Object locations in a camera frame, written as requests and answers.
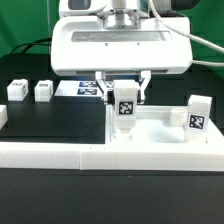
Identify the white square table top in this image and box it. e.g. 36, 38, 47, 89
105, 106, 216, 144

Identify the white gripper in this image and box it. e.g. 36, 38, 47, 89
51, 16, 193, 104

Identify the black cable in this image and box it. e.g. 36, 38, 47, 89
9, 37, 53, 55

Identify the white U-shaped obstacle fence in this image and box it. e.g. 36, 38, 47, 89
0, 104, 224, 172

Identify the white sheet with markers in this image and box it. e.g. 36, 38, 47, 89
55, 80, 102, 97

